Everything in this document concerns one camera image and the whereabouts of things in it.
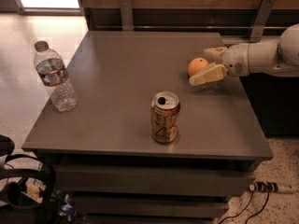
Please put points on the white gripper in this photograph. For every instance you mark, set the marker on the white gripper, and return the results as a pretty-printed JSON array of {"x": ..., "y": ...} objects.
[{"x": 235, "y": 60}]

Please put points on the orange fruit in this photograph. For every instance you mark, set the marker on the orange fruit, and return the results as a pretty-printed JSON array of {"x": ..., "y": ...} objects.
[{"x": 197, "y": 65}]

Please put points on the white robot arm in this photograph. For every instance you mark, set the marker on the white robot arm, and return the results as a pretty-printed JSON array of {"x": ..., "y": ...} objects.
[{"x": 277, "y": 57}]

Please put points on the orange soda can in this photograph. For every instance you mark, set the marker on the orange soda can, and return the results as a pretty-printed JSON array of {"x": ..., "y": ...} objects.
[{"x": 164, "y": 114}]

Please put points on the clear plastic water bottle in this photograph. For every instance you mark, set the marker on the clear plastic water bottle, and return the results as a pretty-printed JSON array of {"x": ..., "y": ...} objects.
[{"x": 53, "y": 74}]

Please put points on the grey drawer cabinet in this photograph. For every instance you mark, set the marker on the grey drawer cabinet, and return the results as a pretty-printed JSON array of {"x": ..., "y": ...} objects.
[{"x": 103, "y": 153}]

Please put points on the white power strip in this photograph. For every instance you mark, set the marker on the white power strip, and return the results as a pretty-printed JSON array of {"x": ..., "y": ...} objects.
[{"x": 272, "y": 187}]

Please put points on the right metal bracket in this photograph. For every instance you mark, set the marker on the right metal bracket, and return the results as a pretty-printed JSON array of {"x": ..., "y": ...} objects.
[{"x": 260, "y": 20}]

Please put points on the metal bracket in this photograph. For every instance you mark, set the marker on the metal bracket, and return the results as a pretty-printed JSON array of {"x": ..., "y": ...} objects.
[
  {"x": 127, "y": 19},
  {"x": 260, "y": 20}
]

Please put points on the left metal bracket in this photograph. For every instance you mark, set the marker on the left metal bracket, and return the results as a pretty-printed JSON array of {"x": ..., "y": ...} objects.
[{"x": 127, "y": 19}]

